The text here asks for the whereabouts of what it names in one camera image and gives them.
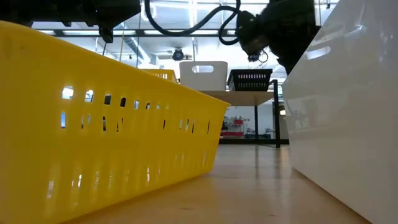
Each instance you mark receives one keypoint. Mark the yellow plastic basket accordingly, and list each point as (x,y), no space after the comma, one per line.
(93,149)
(163,74)

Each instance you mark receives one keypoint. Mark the white plastic basket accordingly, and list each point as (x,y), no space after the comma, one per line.
(202,82)
(342,124)

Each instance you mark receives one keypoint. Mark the black plastic basket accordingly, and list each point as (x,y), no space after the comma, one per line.
(248,85)
(248,71)

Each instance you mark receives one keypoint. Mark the wooden shelf with black legs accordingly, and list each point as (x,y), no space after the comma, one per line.
(242,96)

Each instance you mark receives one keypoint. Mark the black metal table frame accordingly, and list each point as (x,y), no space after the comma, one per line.
(242,141)

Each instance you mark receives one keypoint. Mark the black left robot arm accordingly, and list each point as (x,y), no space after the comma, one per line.
(46,9)

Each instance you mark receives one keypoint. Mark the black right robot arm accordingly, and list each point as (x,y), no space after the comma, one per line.
(295,28)

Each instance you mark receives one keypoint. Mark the red and white machine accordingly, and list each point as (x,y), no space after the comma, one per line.
(233,133)

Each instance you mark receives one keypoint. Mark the black overhead frame bar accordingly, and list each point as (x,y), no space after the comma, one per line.
(133,35)

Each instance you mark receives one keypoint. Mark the black overhead camera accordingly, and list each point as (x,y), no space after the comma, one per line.
(178,55)

